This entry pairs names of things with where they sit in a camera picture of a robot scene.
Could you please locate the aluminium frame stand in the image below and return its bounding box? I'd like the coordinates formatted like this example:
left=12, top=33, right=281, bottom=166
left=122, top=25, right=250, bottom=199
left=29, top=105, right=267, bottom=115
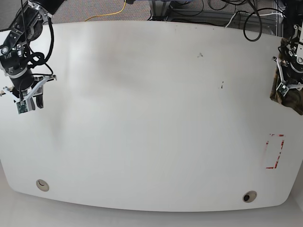
left=149, top=0, right=185, bottom=21

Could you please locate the table cable grommet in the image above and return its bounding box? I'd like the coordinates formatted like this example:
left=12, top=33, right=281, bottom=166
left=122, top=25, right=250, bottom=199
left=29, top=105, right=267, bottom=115
left=242, top=191, right=257, bottom=203
left=36, top=179, right=49, bottom=192

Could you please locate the white cable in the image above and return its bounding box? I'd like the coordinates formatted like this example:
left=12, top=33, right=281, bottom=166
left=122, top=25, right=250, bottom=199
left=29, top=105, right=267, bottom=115
left=224, top=11, right=282, bottom=28

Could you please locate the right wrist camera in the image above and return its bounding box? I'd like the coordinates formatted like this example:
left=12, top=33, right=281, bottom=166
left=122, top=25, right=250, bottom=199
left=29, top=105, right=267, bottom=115
left=16, top=99, right=32, bottom=114

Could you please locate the camouflage t-shirt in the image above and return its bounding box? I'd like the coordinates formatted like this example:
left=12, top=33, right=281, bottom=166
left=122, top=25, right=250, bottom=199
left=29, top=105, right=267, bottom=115
left=270, top=38, right=303, bottom=115

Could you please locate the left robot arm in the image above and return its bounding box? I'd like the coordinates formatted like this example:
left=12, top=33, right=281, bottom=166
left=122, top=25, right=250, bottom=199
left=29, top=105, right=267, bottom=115
left=275, top=0, right=303, bottom=96

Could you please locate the right table cable grommet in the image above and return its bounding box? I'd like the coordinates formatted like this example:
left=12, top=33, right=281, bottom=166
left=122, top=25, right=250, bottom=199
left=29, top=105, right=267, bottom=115
left=242, top=191, right=257, bottom=203

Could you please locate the left table cable grommet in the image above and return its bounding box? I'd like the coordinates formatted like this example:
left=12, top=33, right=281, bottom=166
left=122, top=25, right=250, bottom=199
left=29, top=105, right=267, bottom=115
left=36, top=179, right=49, bottom=192

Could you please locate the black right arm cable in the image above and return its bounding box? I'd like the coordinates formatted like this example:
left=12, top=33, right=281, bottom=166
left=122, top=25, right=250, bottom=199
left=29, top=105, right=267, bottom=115
left=26, top=16, right=55, bottom=76

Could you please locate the yellow cable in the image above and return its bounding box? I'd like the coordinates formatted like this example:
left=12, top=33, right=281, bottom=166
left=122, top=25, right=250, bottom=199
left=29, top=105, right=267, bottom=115
left=85, top=0, right=125, bottom=22

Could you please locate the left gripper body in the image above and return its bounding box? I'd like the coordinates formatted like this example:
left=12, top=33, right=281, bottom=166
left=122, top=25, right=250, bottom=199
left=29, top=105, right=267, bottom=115
left=272, top=56, right=303, bottom=91

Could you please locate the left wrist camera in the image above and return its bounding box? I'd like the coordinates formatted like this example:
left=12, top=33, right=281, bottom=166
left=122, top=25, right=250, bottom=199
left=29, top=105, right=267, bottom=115
left=276, top=82, right=290, bottom=97

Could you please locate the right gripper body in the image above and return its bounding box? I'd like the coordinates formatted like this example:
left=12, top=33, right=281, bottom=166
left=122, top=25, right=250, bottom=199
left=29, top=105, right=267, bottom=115
left=0, top=75, right=57, bottom=103

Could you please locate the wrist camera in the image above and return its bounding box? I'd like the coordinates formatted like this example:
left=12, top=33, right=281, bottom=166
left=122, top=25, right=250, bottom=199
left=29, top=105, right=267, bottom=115
left=276, top=82, right=290, bottom=97
left=16, top=99, right=32, bottom=114

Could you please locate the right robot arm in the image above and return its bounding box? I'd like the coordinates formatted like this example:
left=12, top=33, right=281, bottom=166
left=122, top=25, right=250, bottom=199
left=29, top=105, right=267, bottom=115
left=0, top=0, right=63, bottom=114

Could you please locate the red tape rectangle marking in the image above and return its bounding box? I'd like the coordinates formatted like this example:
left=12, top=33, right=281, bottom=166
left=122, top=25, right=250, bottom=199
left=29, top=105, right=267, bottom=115
left=263, top=134, right=285, bottom=169

